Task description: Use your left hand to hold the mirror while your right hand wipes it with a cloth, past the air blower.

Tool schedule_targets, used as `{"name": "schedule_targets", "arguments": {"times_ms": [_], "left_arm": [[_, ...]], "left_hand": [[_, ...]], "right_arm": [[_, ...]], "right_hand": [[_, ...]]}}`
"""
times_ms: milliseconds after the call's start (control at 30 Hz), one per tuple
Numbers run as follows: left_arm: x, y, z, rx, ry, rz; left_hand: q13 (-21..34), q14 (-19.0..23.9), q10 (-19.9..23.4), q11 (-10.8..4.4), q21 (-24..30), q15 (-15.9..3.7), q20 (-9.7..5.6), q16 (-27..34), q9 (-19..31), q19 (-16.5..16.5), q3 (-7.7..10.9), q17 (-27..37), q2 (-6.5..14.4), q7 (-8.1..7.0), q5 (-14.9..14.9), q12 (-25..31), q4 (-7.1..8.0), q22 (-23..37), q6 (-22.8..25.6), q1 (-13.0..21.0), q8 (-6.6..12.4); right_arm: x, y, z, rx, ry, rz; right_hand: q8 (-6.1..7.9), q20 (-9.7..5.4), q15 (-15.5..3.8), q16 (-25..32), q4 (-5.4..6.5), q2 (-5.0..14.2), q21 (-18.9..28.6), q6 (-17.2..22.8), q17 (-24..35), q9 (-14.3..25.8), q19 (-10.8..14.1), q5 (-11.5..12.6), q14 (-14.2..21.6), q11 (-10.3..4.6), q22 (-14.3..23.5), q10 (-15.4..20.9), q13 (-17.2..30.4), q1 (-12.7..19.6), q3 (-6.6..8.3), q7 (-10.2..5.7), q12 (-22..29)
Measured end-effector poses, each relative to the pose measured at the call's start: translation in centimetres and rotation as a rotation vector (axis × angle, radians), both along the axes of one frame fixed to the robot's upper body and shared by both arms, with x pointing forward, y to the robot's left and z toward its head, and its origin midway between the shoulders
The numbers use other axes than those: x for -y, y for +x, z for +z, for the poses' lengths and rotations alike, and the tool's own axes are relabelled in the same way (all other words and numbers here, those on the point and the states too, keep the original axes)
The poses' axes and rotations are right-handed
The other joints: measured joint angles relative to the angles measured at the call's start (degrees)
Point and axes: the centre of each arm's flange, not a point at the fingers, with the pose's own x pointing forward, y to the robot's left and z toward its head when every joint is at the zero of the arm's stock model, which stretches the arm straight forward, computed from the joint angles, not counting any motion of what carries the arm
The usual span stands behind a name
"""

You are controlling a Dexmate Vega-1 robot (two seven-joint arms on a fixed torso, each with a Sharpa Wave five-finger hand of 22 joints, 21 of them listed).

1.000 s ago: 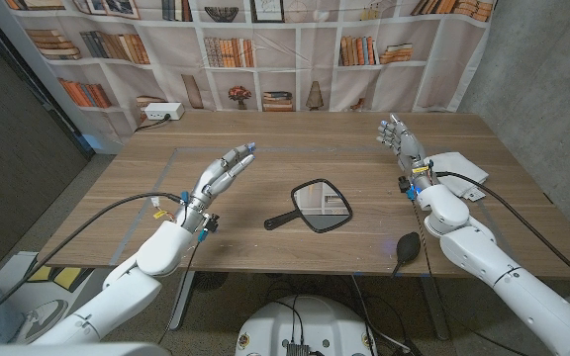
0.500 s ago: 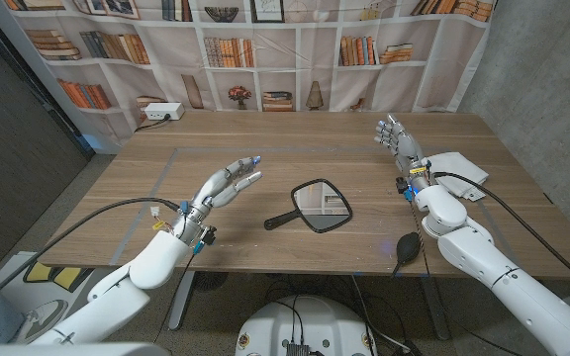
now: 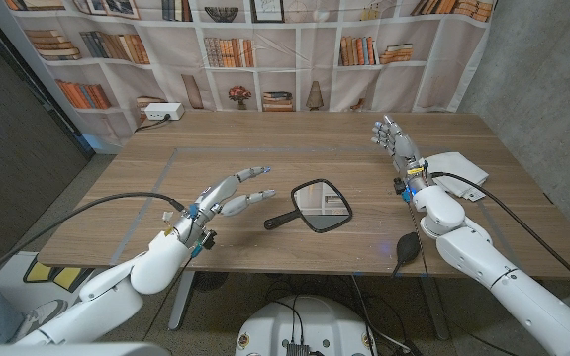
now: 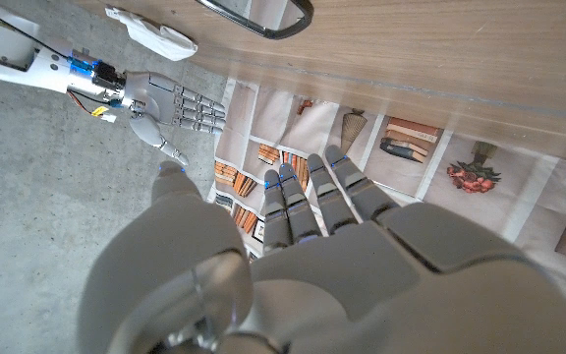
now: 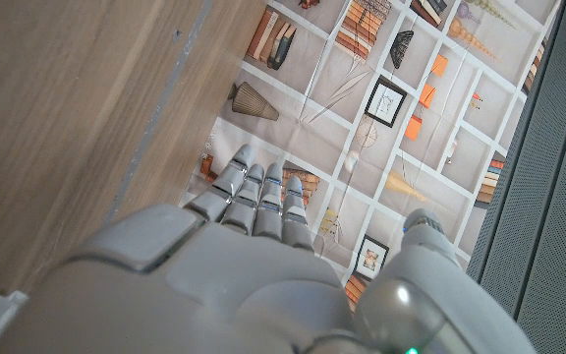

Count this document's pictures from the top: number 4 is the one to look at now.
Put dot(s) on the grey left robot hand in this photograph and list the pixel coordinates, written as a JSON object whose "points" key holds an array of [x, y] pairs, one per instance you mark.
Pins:
{"points": [[371, 285]]}

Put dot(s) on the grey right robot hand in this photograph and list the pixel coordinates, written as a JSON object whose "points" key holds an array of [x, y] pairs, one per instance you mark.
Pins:
{"points": [[157, 98]]}

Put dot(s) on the white cloth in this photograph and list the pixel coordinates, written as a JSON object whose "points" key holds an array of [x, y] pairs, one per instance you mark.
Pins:
{"points": [[160, 37]]}

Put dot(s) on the black-framed mirror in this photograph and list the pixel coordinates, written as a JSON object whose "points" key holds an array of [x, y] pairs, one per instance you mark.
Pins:
{"points": [[273, 15]]}

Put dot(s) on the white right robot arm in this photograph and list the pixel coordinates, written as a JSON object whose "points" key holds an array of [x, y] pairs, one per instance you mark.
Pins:
{"points": [[32, 64]]}

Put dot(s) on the printed bookshelf backdrop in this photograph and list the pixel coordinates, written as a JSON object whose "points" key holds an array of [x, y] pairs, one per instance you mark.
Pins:
{"points": [[509, 196]]}

